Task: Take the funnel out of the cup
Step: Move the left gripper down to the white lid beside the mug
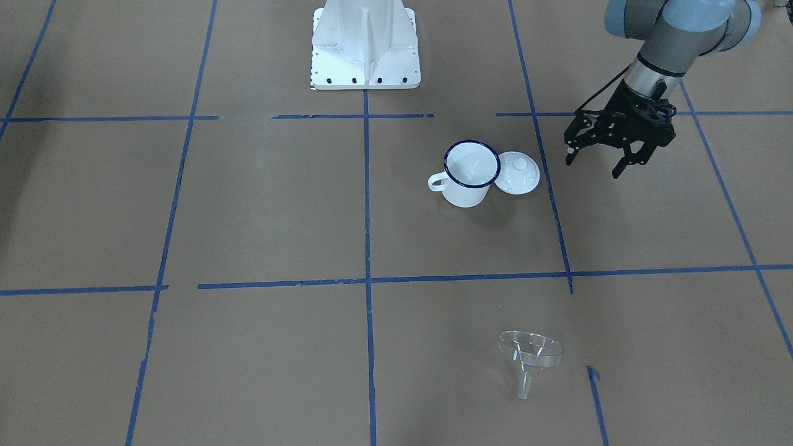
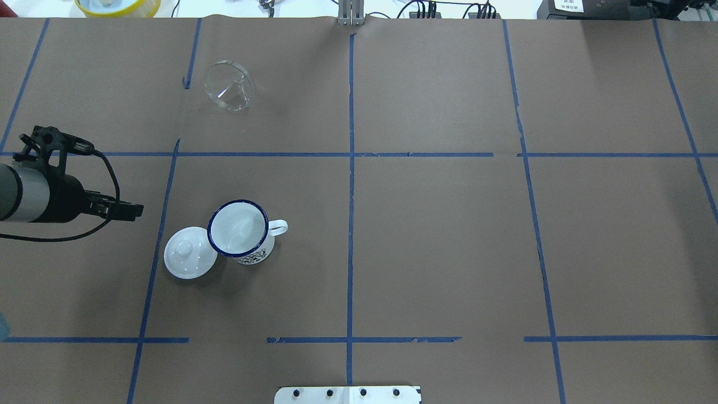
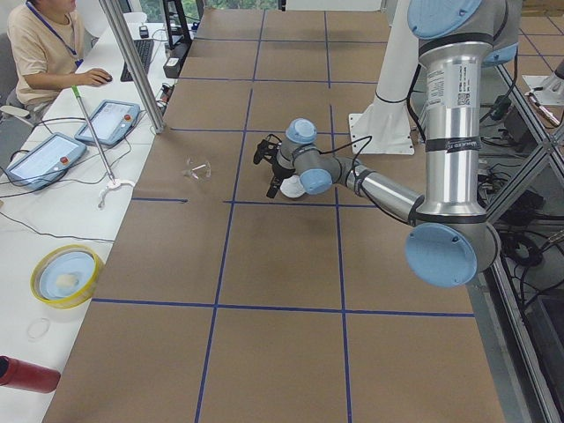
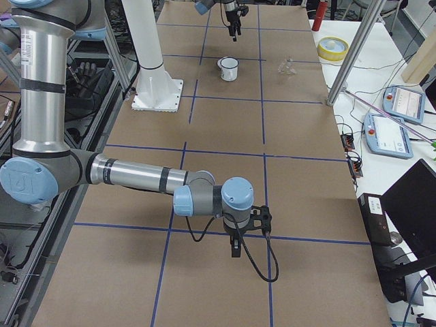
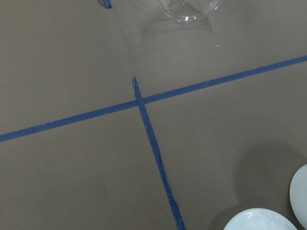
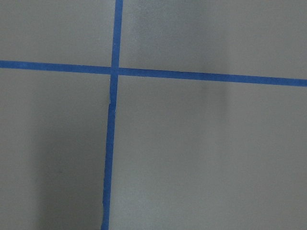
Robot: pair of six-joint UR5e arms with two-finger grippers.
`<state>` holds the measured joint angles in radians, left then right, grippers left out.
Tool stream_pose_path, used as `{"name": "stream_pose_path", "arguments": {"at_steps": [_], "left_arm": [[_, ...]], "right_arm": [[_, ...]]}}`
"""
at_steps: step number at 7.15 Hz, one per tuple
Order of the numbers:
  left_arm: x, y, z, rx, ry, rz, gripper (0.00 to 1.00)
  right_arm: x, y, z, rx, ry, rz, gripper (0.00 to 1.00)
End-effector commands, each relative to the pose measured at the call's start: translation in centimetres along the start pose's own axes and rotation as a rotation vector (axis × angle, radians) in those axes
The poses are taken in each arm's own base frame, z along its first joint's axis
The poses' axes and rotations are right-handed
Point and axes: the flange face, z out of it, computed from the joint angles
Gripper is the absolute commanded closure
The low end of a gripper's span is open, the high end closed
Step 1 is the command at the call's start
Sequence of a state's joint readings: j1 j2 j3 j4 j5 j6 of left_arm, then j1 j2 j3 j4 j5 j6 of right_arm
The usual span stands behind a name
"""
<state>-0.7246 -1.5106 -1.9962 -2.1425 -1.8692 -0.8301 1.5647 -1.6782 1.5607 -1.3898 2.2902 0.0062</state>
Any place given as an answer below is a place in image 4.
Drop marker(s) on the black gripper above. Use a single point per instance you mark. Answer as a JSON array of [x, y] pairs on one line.
[[234, 234], [232, 16]]

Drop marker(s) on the clear plastic funnel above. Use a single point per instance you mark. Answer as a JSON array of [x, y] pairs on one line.
[[287, 67]]

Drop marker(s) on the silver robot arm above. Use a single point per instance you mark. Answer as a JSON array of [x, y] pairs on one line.
[[43, 165], [204, 6]]

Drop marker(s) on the white enamel mug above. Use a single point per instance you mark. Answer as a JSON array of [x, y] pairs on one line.
[[229, 68]]

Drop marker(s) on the red bottle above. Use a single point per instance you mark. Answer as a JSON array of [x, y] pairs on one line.
[[319, 15]]

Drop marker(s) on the yellow tape roll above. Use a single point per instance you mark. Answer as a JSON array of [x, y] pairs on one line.
[[332, 48]]

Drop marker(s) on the orange connector block near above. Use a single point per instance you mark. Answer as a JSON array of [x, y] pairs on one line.
[[354, 163]]

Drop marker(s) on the orange connector block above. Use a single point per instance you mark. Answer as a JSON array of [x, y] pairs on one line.
[[347, 137], [354, 163]]

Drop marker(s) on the orange connector block far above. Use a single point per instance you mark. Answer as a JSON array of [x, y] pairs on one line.
[[347, 137]]

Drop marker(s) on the black computer box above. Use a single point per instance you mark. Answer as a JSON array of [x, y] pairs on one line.
[[397, 274]]

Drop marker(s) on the black laptop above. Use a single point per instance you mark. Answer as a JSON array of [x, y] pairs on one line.
[[410, 205]]

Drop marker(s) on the near teach pendant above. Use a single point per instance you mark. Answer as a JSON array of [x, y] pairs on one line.
[[385, 137]]

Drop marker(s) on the teach pendant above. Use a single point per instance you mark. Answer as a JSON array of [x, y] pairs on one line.
[[385, 137], [405, 103]]

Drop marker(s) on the far teach pendant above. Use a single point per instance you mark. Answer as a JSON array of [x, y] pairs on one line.
[[405, 103]]

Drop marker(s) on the wooden beam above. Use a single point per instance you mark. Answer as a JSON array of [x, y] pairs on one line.
[[422, 62]]

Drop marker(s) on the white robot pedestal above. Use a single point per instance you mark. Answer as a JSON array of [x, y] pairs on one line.
[[156, 90]]

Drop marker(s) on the aluminium frame post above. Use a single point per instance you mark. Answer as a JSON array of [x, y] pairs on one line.
[[357, 44]]

